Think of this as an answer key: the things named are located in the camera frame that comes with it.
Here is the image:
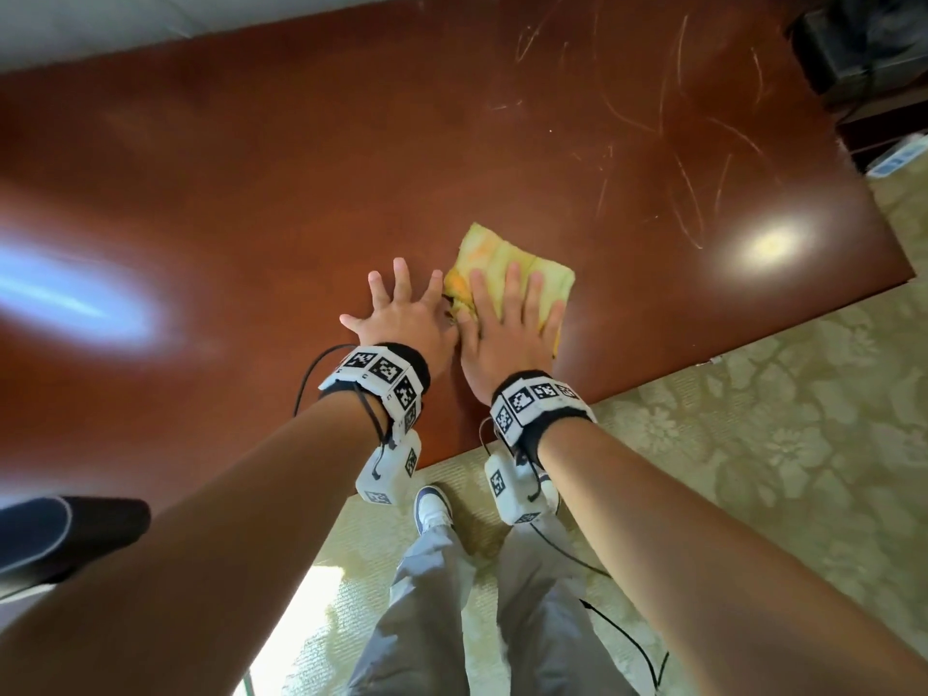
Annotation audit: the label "left wrist marker strap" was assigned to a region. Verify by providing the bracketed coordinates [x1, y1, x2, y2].
[318, 342, 433, 440]

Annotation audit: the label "person's left forearm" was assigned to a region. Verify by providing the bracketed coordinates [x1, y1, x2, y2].
[0, 394, 390, 696]

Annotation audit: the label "person's right hand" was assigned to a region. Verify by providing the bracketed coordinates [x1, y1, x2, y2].
[454, 263, 566, 407]

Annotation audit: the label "light grey trousers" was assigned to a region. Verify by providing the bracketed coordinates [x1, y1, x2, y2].
[344, 510, 643, 696]

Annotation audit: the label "red-brown wooden table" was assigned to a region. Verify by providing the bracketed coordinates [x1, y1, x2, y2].
[0, 0, 916, 512]

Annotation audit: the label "black grey sleeve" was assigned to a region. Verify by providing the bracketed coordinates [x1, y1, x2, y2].
[0, 496, 152, 602]

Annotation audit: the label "white sneaker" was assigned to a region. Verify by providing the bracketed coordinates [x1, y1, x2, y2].
[413, 484, 454, 536]

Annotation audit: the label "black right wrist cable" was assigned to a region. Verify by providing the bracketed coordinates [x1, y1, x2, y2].
[529, 523, 672, 693]

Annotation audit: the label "wrist marker strap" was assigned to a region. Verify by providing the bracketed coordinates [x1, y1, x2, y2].
[489, 368, 599, 465]
[318, 342, 433, 440]

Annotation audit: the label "right wrist marker strap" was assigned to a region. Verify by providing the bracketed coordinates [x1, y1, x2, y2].
[489, 368, 599, 465]

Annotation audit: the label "person's left hand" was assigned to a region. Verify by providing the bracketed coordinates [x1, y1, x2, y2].
[338, 257, 460, 382]

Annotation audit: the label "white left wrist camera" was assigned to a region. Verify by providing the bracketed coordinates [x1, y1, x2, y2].
[355, 429, 423, 507]

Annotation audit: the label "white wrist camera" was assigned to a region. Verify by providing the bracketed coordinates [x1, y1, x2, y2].
[483, 450, 561, 527]
[355, 429, 423, 507]

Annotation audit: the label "person's right forearm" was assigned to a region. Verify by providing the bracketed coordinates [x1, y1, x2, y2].
[539, 416, 928, 696]

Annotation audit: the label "low wooden television stand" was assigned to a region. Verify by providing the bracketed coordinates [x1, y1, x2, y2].
[833, 86, 928, 171]

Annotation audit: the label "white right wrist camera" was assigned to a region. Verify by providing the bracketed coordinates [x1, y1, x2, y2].
[483, 450, 561, 527]

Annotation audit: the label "yellow cleaning cloth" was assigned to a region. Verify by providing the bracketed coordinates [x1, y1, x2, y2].
[442, 221, 578, 359]

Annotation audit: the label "black tissue box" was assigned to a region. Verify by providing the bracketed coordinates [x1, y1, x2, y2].
[790, 0, 928, 106]

